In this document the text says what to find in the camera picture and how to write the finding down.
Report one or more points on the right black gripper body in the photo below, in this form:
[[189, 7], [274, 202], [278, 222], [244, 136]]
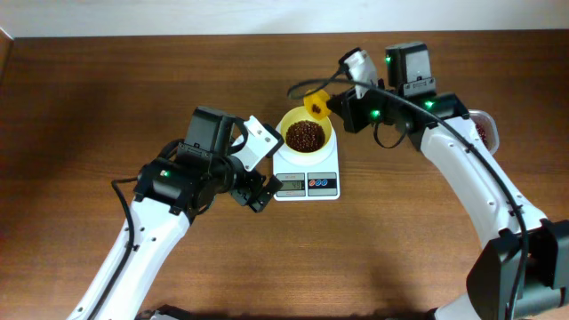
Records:
[[373, 106]]

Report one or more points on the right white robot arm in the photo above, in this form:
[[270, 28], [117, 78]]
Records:
[[522, 269]]

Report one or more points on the yellow plastic bowl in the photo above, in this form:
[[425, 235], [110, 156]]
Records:
[[298, 114]]

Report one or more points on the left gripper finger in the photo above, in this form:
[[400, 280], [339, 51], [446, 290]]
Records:
[[259, 201], [273, 186]]

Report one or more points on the white digital kitchen scale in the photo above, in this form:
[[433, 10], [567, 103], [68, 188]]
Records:
[[308, 177]]

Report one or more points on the clear plastic food container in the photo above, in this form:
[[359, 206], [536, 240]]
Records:
[[486, 129]]

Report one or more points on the red beans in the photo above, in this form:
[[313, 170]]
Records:
[[305, 136]]

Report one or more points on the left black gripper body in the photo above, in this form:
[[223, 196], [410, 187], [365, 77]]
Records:
[[242, 185]]

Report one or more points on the yellow measuring scoop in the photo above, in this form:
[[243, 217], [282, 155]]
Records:
[[315, 104]]

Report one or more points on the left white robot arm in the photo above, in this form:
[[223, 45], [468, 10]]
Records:
[[157, 218]]

